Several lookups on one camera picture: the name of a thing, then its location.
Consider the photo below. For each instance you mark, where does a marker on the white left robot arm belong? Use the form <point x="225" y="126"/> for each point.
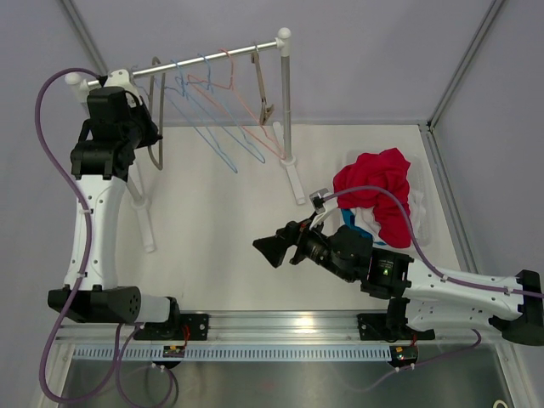
<point x="91" y="293"/>

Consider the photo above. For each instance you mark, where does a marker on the white plastic basket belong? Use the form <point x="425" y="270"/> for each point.
<point x="419" y="201"/>

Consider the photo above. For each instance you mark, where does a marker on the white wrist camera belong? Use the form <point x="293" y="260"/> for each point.
<point x="123" y="78"/>
<point x="324" y="203"/>

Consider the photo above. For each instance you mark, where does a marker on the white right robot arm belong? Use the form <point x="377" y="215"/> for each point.
<point x="418" y="298"/>

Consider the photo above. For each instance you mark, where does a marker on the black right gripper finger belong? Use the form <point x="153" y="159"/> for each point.
<point x="276" y="259"/>
<point x="276" y="245"/>

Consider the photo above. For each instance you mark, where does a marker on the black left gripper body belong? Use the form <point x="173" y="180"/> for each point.
<point x="139" y="128"/>

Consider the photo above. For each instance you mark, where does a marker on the blue t shirt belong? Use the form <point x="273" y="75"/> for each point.
<point x="363" y="221"/>

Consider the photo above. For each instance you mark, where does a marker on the aluminium mounting rail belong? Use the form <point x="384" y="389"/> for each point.
<point x="313" y="326"/>

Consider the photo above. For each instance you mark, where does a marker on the magenta t shirt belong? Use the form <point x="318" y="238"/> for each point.
<point x="384" y="172"/>

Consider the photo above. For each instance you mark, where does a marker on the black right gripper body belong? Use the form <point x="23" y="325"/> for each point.
<point x="313" y="244"/>

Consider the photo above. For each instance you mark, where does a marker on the light blue hanger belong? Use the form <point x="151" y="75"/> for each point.
<point x="199" y="118"/>
<point x="206" y="88"/>

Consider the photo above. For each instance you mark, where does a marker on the clothes rack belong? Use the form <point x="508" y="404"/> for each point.
<point x="191" y="64"/>

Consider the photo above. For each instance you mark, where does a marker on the white slotted cable duct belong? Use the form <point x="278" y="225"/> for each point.
<point x="259" y="353"/>

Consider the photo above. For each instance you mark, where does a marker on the wooden clip hanger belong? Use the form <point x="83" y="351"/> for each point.
<point x="266" y="109"/>

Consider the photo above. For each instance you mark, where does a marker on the white t shirt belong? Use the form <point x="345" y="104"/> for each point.
<point x="394" y="230"/>

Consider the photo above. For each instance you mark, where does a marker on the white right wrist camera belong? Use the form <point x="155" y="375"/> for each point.
<point x="324" y="203"/>

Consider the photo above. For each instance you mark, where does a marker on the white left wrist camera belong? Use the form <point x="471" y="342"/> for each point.
<point x="123" y="78"/>

